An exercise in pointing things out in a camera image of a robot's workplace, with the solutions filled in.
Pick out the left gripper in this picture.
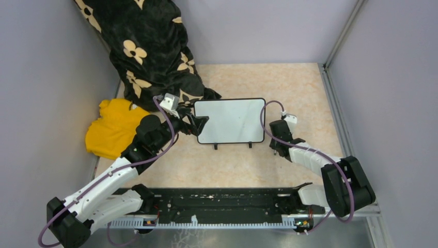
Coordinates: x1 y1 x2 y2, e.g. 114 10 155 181
154 107 209 151

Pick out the white whiteboard black frame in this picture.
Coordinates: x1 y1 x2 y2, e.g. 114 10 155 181
194 98 267 150

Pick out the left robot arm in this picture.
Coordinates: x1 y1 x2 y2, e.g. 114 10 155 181
47 108 209 247

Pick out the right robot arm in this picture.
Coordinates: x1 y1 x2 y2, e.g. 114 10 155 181
269 120 376 218

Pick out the yellow cloth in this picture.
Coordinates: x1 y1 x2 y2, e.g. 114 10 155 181
85 99 150 160

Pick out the black floral blanket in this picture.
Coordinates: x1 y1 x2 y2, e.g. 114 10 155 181
76 0 221 112

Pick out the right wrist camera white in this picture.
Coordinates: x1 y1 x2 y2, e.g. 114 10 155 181
282 114 298 133

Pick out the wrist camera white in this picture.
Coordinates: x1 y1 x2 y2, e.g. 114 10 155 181
282 114 298 133
159 93 179 118

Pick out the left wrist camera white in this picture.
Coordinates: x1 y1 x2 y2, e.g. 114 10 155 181
159 93 179 118

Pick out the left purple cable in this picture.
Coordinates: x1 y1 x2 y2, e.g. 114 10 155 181
37 96 176 248

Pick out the aluminium frame rail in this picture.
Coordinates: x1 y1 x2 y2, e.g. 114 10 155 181
318 0 381 216

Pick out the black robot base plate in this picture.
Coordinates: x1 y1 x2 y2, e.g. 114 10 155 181
135 187 325 224

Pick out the white slotted cable duct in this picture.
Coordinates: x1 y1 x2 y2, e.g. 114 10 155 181
102 215 312 232

